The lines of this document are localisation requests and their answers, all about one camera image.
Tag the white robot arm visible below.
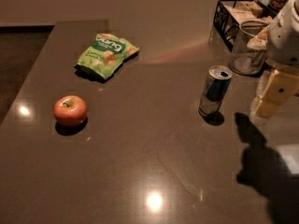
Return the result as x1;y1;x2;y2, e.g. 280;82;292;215
247;0;299;125

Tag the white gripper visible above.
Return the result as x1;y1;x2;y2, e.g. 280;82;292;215
249;14;299;126

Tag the black wire basket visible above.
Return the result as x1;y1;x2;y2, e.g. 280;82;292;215
213;0;277;50

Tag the red apple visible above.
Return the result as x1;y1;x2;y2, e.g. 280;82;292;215
53;95;87;127

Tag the clear glass jar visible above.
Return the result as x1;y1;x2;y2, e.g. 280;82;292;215
228;21;267;76

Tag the silver blue redbull can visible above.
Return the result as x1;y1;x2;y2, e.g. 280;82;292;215
198;65;233;117

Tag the green snack bag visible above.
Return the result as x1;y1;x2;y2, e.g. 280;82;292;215
75;34;139;80

